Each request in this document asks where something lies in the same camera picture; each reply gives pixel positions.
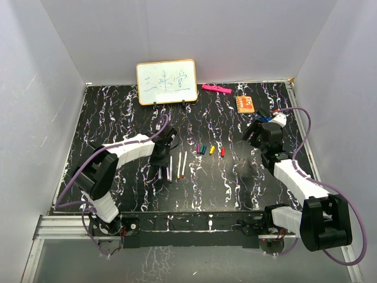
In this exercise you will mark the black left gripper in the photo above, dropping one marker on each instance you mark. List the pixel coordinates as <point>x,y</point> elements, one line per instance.
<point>164,163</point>

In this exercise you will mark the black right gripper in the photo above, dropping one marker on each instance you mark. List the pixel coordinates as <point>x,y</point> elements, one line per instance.
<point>250,130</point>

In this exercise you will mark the purple whiteboard pen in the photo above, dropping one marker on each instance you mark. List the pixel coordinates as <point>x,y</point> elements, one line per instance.
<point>168,173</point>

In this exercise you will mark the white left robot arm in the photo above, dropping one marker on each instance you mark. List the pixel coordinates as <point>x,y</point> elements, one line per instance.
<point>95,172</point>

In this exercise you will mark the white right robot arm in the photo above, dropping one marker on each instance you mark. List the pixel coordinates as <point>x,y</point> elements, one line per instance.
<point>324,220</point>

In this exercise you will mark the green whiteboard pen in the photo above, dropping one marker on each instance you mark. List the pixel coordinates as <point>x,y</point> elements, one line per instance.
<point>171,169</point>

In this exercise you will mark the yellow whiteboard pen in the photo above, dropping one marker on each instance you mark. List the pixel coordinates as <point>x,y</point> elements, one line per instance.
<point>179,166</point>

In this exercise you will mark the red whiteboard pen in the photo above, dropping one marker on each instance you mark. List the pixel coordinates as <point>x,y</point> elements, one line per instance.
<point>184,164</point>

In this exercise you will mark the yellow pen cap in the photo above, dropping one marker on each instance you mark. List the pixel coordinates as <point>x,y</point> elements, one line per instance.
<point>212,150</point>

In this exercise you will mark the blue stapler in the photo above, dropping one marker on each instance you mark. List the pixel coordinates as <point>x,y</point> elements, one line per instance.
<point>262,115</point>

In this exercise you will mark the orange card pack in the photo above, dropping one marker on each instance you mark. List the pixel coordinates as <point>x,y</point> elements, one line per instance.
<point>244,104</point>

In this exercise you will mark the small framed whiteboard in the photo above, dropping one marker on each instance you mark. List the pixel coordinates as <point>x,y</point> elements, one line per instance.
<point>166,82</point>

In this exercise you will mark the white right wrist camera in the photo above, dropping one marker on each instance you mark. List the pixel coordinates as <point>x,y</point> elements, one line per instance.
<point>279,118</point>

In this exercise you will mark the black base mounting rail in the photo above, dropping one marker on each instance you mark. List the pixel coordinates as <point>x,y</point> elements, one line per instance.
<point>182,229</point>

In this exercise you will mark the aluminium frame rail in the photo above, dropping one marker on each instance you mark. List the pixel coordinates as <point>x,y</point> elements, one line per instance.
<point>320,164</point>

